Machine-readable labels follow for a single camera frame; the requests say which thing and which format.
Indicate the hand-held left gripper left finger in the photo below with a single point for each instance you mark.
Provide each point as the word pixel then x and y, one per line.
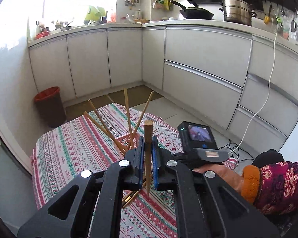
pixel 141 163

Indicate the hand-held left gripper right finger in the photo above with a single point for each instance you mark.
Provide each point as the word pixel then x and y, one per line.
pixel 157 166

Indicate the brown round-ended chopstick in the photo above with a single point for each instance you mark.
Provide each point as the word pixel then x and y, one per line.
pixel 148 141

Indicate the pink perforated utensil holder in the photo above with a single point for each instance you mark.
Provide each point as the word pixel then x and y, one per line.
pixel 125 140

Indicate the pile of wooden chopsticks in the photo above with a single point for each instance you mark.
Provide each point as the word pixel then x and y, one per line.
pixel 128 199

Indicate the light wooden chopstick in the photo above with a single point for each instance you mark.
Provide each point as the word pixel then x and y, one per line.
pixel 99 127
pixel 101 119
pixel 127 114
pixel 144 111

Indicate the person's right hand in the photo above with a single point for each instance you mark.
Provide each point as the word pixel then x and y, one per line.
pixel 228 176

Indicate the brown floor mat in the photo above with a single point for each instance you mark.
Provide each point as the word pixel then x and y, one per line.
pixel 136 94
pixel 87 105

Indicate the striped patterned tablecloth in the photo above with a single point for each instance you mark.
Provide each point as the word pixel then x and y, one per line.
pixel 72 148

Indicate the dark cloth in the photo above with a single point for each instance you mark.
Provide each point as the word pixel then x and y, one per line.
pixel 268 157

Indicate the white kitchen base cabinets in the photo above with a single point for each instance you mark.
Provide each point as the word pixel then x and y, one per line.
pixel 188 54

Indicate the brown bin with red liner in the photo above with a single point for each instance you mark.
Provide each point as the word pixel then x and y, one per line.
pixel 51 109

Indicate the white kitchen countertop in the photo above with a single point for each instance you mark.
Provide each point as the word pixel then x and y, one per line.
pixel 188 22

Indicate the black wok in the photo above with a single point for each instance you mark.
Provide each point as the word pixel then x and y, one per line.
pixel 196 13

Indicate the frosted glass sliding door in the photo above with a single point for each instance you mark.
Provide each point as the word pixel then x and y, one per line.
pixel 5 178

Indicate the steel steamer pot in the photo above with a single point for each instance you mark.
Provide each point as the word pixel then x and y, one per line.
pixel 237 12

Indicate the white kettle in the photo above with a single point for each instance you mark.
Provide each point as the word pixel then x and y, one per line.
pixel 138 14

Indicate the red drink bottle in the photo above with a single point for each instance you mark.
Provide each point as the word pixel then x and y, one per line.
pixel 112 16

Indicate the row of hanging kitchen tools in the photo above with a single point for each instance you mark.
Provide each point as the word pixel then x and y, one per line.
pixel 288 22

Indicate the green plastic bag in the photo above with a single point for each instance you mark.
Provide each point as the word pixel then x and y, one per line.
pixel 94 13

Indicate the pile of dishes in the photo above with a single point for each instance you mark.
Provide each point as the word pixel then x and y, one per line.
pixel 52 28

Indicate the bright kitchen window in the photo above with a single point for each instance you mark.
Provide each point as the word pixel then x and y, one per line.
pixel 77 0

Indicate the wall rack with packets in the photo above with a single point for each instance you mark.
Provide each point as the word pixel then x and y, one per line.
pixel 161 3

